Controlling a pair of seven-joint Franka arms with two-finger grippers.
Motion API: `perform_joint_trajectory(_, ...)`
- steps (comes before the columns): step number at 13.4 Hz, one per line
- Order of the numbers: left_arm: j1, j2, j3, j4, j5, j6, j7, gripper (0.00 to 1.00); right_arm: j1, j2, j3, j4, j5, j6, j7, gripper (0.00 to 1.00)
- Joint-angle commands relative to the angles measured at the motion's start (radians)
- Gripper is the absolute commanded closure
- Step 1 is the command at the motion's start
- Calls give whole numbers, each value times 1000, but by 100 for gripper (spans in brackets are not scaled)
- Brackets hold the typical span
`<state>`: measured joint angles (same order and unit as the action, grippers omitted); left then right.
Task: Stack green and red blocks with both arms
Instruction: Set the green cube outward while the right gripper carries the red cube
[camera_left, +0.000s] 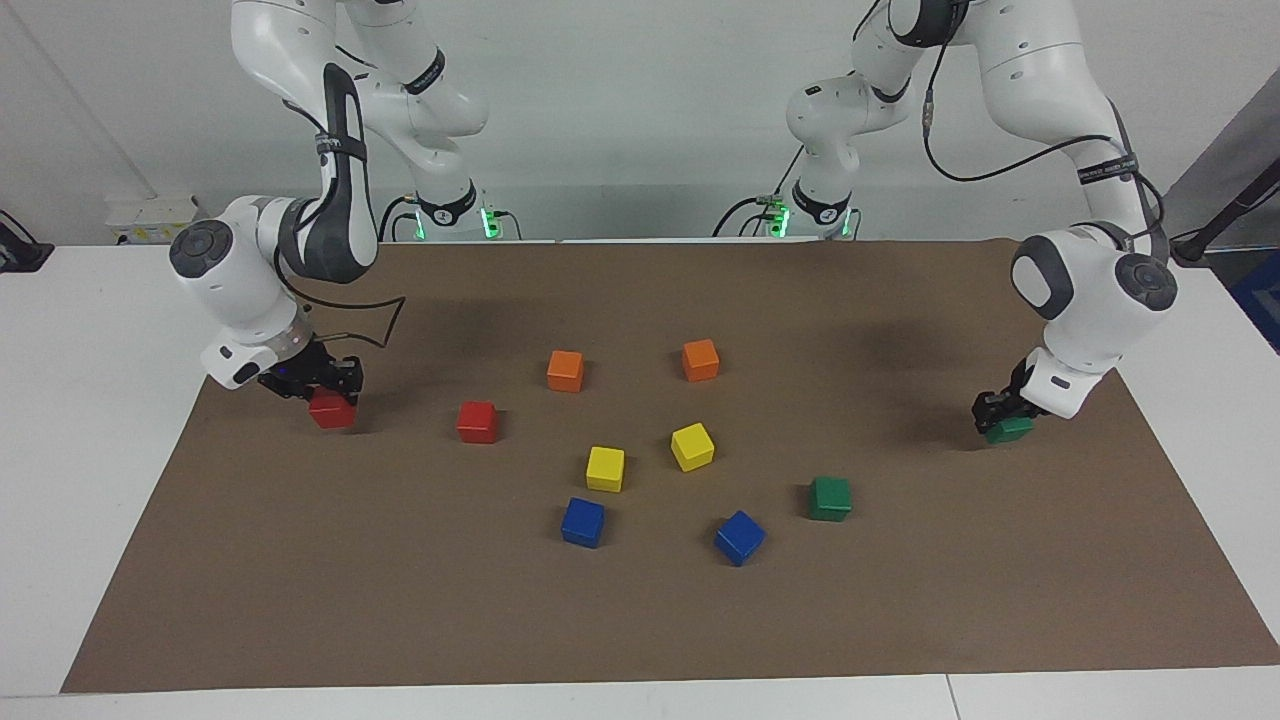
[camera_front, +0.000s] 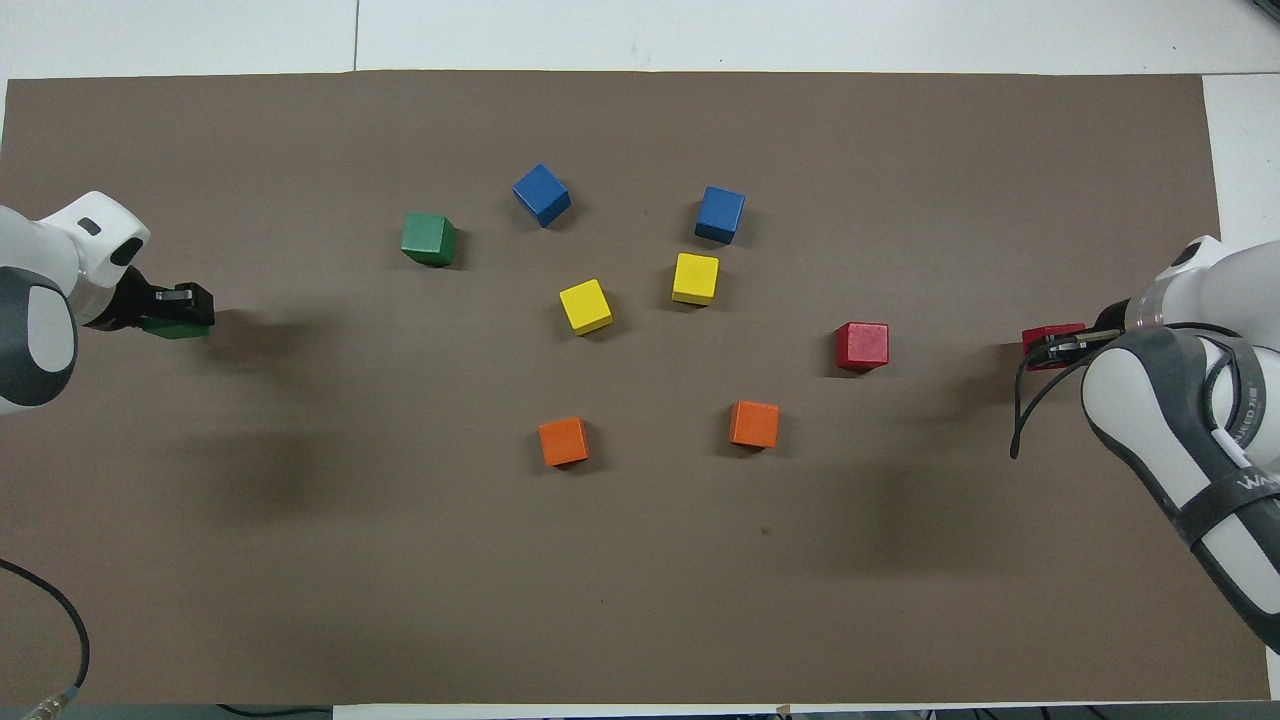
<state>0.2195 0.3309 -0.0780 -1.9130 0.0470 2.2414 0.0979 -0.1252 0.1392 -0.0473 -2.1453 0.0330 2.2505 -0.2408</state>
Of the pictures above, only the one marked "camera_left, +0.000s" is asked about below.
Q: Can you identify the black stand pole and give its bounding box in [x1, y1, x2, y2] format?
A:
[1168, 165, 1280, 267]

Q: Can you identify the white power strip box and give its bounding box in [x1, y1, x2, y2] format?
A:
[105, 195, 201, 245]

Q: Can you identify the blue crate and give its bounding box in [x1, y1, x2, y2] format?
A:
[1228, 250, 1280, 353]

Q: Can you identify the yellow wooden block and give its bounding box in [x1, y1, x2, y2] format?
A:
[670, 422, 716, 473]
[585, 446, 626, 494]

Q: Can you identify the blue wooden block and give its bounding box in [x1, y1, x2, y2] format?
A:
[713, 510, 767, 568]
[560, 497, 606, 550]

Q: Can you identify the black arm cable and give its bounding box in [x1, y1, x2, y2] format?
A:
[270, 95, 408, 351]
[920, 0, 1171, 266]

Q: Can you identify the black clamp device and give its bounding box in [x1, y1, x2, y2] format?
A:
[0, 210, 53, 274]

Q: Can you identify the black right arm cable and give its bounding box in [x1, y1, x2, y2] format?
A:
[270, 95, 408, 351]

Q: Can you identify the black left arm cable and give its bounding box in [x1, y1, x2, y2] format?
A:
[920, 0, 1171, 266]

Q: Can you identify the brown table mat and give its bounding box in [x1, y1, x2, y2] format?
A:
[60, 238, 1280, 695]

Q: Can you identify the red wooden block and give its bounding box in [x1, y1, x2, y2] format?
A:
[456, 401, 500, 445]
[308, 388, 359, 431]

